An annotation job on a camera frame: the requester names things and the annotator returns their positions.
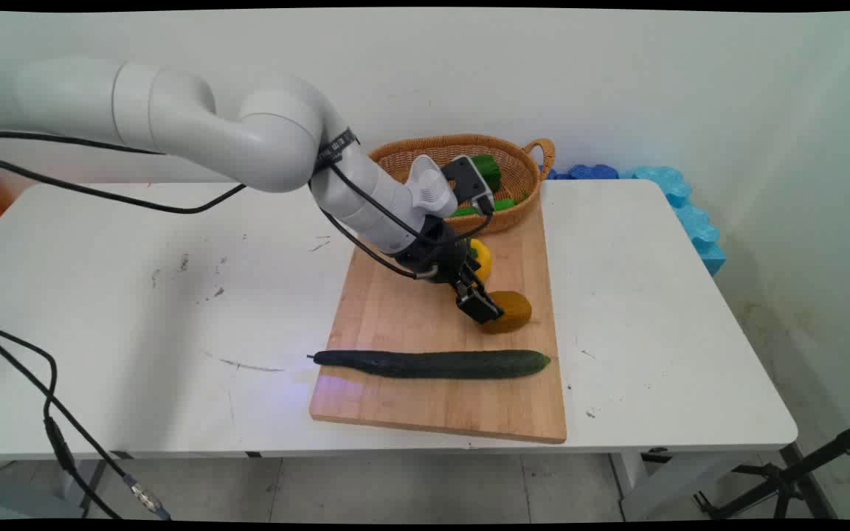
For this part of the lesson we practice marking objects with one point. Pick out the dark blue foam piece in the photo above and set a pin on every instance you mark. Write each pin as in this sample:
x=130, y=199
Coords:
x=591, y=172

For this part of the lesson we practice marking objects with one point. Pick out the brown kiwi fruit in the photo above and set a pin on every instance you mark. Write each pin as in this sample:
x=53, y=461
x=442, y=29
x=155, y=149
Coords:
x=513, y=311

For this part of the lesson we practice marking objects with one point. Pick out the green bell pepper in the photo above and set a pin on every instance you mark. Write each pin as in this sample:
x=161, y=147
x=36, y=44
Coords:
x=488, y=171

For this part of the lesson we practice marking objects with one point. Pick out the woven wicker basket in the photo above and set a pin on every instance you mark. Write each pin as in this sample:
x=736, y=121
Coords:
x=517, y=173

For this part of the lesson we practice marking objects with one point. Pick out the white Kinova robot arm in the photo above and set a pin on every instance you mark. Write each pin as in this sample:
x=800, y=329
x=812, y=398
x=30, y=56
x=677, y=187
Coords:
x=196, y=125

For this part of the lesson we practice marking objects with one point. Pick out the white table leg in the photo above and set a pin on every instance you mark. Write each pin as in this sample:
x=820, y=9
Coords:
x=661, y=483
x=19, y=490

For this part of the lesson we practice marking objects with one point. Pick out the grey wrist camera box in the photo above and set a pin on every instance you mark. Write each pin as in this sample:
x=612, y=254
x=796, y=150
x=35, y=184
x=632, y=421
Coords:
x=469, y=181

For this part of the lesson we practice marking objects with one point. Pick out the long dark green cucumber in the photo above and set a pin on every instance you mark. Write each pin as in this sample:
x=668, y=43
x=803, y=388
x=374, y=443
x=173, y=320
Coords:
x=432, y=364

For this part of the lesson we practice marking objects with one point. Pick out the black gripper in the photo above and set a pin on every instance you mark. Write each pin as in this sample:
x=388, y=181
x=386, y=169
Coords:
x=441, y=254

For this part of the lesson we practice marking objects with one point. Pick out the black tripod stand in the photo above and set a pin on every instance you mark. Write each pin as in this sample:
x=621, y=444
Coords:
x=786, y=479

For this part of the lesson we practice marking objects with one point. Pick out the yellow bell pepper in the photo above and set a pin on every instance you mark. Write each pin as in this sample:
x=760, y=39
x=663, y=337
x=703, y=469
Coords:
x=484, y=259

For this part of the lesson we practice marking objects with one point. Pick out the light blue foam piece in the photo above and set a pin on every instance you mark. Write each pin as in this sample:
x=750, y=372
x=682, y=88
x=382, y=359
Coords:
x=694, y=221

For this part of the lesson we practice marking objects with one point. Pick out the white ribbed camera mount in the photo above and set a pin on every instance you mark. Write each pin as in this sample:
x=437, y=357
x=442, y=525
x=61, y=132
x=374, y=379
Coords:
x=429, y=188

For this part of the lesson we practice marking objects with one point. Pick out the wooden cutting board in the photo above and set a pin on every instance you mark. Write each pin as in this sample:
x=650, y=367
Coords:
x=425, y=405

